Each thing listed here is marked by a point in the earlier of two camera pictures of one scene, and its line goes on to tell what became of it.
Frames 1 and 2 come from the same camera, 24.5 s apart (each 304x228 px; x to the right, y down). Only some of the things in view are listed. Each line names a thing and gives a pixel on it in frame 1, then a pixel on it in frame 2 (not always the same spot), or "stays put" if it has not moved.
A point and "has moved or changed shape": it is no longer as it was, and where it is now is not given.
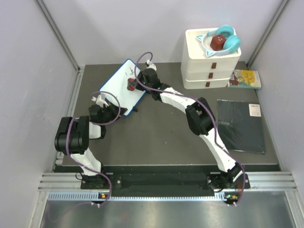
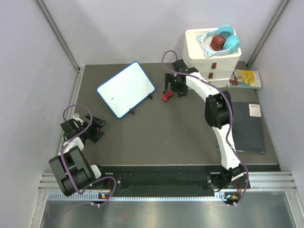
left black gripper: x=114 y=109 to x=97 y=123
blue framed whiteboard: x=118 y=84 stays put
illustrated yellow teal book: x=246 y=79 stays put
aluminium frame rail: x=69 y=110 stays put
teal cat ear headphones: x=232 y=43 stays put
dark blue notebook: x=240 y=126 stays put
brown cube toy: x=217 y=42 stays put
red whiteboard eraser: x=131 y=82 has moved or changed shape
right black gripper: x=140 y=77 to x=168 y=78
